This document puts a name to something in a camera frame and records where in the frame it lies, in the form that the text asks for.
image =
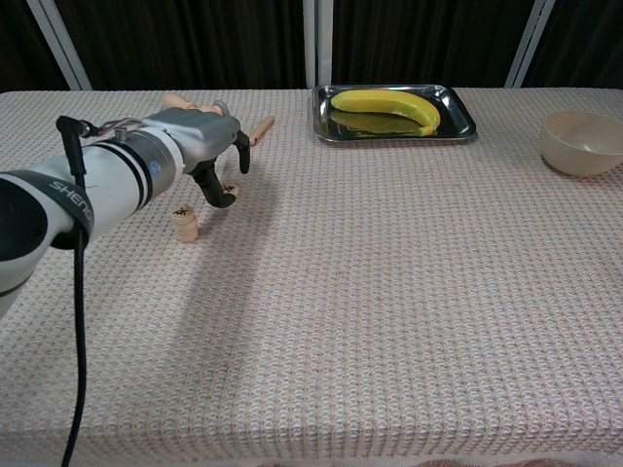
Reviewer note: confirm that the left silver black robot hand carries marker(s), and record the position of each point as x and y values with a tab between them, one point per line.
199	133

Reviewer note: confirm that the black-lettered wooden chess piece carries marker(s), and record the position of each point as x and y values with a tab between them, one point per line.
182	212
230	189

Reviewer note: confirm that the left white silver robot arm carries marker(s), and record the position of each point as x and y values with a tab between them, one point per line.
112	180

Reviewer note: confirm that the wooden toy hammer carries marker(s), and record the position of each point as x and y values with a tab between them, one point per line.
174	100

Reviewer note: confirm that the short wooden stick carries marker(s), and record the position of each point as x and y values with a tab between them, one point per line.
264	126

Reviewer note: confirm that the black curtain panel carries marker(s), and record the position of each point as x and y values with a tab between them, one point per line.
19	44
584	44
428	44
194	44

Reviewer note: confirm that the yellow banana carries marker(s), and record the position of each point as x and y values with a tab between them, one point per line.
384	103

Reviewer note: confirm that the beige woven tablecloth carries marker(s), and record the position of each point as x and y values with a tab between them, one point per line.
389	292

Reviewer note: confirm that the rectangular metal tray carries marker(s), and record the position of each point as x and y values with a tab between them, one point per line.
455	119

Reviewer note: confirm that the beige plastic bowl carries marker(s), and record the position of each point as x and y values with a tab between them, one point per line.
579	146

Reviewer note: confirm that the white partition frame post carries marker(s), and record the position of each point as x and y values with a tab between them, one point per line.
309	48
529	44
61	44

